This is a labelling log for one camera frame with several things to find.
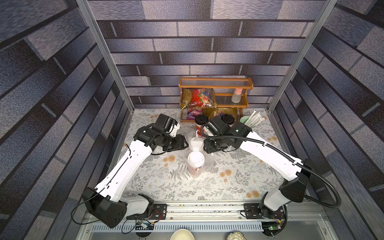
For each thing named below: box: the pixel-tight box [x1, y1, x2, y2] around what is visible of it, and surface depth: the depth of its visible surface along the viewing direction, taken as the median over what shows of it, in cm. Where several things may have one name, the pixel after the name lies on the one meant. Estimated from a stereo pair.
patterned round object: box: [226, 231, 247, 240], surface depth 68 cm
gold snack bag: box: [181, 88, 192, 110], surface depth 101 cm
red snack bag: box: [185, 88, 218, 109], surface depth 100 cm
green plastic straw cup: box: [239, 116, 250, 124], surface depth 98 cm
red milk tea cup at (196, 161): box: [187, 151, 205, 179], surface depth 76 cm
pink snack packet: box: [187, 108, 203, 120], surface depth 116 cm
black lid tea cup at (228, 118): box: [221, 113, 235, 124], surface depth 93 cm
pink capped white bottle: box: [231, 88, 243, 104], surface depth 103 cm
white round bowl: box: [170, 228, 195, 240], surface depth 66 cm
